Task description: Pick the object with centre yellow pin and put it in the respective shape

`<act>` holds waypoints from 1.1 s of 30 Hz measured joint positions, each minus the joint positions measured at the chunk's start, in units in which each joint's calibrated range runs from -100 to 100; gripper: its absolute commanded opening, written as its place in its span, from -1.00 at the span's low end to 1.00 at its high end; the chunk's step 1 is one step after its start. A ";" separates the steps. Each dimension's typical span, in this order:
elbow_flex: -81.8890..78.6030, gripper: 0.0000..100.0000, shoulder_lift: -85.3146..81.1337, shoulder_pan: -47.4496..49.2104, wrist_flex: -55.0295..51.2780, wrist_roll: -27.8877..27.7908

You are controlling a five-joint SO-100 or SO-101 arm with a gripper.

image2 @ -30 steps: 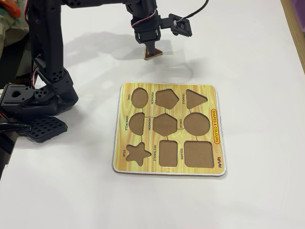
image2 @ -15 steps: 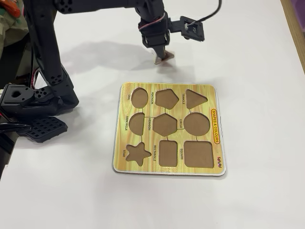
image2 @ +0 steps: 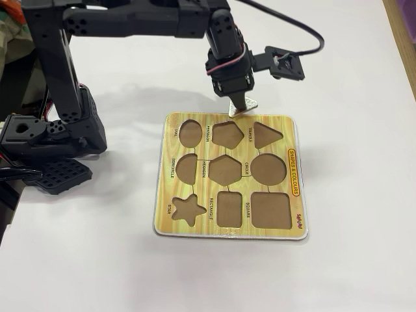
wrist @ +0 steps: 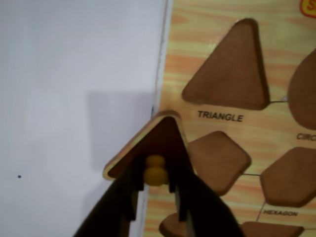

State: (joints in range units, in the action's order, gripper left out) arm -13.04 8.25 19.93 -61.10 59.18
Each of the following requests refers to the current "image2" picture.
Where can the wooden shape puzzle board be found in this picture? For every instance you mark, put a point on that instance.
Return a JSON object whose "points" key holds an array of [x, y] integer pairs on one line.
{"points": [[201, 221]]}

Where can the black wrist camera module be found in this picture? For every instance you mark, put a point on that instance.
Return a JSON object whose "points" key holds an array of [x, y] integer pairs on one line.
{"points": [[286, 65]]}

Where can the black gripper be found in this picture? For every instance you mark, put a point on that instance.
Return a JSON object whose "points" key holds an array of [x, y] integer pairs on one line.
{"points": [[233, 85]]}

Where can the brown triangle piece yellow pin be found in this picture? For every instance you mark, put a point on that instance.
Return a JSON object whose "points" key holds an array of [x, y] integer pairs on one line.
{"points": [[251, 104]]}

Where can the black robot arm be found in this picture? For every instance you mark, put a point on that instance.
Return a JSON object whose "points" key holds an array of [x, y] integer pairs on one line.
{"points": [[130, 19]]}

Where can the black robot base with clamp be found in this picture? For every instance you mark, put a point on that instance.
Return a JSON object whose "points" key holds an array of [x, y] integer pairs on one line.
{"points": [[74, 136]]}

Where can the purple background object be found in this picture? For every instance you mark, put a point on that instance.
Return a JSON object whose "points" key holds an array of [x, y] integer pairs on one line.
{"points": [[404, 6]]}

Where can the orange green cloth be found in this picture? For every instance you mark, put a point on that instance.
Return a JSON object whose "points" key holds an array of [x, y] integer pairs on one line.
{"points": [[13, 22]]}

